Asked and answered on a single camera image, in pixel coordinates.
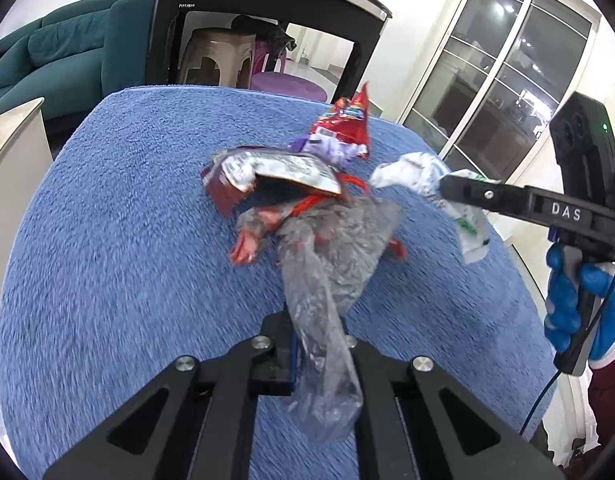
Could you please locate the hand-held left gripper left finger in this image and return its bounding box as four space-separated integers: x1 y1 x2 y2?
42 310 297 480

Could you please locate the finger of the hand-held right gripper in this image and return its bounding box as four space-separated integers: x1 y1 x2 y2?
440 174 533 222

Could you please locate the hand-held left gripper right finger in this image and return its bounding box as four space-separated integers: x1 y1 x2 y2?
345 336 568 480

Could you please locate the white plastic wrapper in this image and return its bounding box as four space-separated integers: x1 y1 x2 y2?
370 152 491 266

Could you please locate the clear plastic bag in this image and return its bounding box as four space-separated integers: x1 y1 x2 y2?
236 195 404 444

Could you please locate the person's right forearm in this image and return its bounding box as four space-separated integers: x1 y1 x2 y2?
585 350 615 466

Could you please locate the person's right hand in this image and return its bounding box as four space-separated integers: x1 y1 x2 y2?
544 242 615 362

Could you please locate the sliding glass door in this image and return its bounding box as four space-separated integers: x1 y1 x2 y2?
402 0 601 186

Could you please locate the red sausage wrapper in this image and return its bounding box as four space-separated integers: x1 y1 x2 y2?
230 195 408 267

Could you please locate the red snack bag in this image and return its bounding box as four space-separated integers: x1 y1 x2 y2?
307 82 372 161

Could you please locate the purple crumpled wrapper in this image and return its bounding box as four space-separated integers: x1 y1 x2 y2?
292 132 359 164

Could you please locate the brown foil snack bag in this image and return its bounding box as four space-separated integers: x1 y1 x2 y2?
202 146 354 218

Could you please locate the blue terry towel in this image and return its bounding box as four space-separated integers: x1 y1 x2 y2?
0 85 568 480

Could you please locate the purple round stool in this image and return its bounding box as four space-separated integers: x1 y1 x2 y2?
250 71 328 103

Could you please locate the pink plastic stool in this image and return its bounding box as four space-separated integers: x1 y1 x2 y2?
252 35 288 76

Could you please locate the dark cloth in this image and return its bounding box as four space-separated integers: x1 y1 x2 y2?
231 15 298 52

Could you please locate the beige plastic stool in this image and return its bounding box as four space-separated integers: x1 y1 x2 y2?
176 28 258 88

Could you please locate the white coffee table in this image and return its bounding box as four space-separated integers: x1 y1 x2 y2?
0 97 53 321

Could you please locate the teal sofa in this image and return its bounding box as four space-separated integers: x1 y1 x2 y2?
0 0 156 121

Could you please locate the black cable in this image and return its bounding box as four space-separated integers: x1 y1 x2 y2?
518 170 615 436

